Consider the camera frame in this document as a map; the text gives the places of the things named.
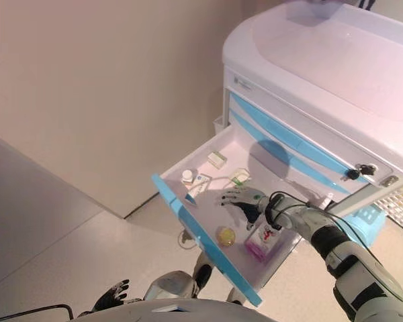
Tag white mesh side basket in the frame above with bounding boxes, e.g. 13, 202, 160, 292
372, 182, 403, 225

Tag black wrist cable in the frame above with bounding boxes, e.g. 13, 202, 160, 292
0, 303, 77, 322
267, 191, 373, 249

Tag white medical cart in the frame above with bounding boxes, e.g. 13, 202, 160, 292
221, 0, 403, 219

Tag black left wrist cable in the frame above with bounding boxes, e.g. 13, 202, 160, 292
0, 303, 77, 322

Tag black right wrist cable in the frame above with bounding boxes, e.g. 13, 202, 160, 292
267, 191, 373, 249

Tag robot left leg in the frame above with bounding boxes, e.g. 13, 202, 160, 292
143, 253, 216, 303

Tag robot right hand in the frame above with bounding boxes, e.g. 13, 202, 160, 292
216, 187, 269, 231

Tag yellow round medicine jar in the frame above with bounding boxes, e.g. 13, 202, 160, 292
216, 226, 236, 248

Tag small green white box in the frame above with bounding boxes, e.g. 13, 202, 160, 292
206, 151, 228, 168

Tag white bin with blue lid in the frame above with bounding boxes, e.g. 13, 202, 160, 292
335, 204, 389, 248

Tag blue white medicine box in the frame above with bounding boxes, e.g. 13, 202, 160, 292
187, 172, 212, 199

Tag black cart keys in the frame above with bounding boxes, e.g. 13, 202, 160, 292
345, 163, 377, 180

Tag long green white box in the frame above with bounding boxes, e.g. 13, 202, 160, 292
226, 167, 253, 192

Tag grey robot torso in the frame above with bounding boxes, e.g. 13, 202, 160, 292
77, 298, 357, 322

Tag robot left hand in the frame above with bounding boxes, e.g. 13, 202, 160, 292
90, 278, 131, 318

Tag pink box with bicycle print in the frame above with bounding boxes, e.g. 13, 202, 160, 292
243, 221, 285, 266

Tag blue white cart drawer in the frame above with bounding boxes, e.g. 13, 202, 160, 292
227, 91, 373, 185
227, 109, 353, 197
150, 125, 326, 308

